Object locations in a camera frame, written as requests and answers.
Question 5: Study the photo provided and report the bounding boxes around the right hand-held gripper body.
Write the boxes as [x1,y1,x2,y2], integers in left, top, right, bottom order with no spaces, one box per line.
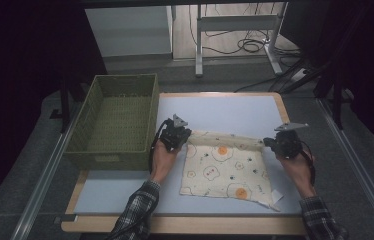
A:
[269,122,310,160]

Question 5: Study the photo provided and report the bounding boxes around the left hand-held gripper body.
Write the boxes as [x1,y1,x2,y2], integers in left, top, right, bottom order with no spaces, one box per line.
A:
[158,113,191,153]

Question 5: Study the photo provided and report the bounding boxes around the cream cloth with egg print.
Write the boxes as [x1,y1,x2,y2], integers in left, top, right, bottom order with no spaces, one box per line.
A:
[178,129,285,213]

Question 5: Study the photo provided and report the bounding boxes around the green woven basket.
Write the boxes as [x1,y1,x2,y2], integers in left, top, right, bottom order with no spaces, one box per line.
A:
[63,73,160,171]

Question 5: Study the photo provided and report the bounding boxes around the person's left hand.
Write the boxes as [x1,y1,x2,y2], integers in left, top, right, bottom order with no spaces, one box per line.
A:
[149,139,182,185]

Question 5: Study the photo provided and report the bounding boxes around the person's right hand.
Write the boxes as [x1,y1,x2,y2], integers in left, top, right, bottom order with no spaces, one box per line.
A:
[275,149,317,198]

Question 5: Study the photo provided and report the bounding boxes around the white foam mat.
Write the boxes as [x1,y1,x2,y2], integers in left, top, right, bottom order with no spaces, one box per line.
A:
[73,95,303,216]

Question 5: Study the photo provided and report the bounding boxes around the black metal stand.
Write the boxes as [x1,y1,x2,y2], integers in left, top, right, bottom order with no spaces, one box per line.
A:
[314,58,355,131]
[49,73,88,134]

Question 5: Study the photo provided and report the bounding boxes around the white power strip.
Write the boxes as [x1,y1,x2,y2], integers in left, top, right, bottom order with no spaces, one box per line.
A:
[289,67,310,83]

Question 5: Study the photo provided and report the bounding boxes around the dark curtain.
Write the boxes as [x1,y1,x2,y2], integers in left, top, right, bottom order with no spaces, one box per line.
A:
[0,0,108,221]
[279,0,374,163]

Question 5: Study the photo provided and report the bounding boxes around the white cabinet panel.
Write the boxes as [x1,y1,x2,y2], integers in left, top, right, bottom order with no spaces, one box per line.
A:
[84,5,174,58]

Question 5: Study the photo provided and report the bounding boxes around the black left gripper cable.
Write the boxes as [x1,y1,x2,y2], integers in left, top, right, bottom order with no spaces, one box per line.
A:
[147,119,171,175]

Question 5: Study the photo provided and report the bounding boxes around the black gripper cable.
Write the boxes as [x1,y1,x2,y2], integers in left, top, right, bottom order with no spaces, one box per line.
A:
[298,139,317,187]
[147,119,171,175]

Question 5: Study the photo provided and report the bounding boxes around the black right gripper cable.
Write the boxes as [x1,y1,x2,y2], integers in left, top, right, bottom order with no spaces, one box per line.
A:
[298,139,317,187]

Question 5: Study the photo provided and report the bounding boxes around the metal floor rail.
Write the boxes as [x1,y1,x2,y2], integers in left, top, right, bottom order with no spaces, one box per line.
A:
[315,98,374,240]
[9,108,88,240]

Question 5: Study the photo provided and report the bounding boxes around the black coiled floor cables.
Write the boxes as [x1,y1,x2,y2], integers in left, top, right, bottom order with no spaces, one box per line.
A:
[188,2,302,58]

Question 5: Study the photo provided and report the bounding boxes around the white desk frame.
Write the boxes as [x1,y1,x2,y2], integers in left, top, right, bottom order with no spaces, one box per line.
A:
[194,1,289,78]

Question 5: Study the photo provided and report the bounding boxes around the black table corner bracket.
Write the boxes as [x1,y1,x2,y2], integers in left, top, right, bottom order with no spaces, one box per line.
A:
[53,214,78,225]

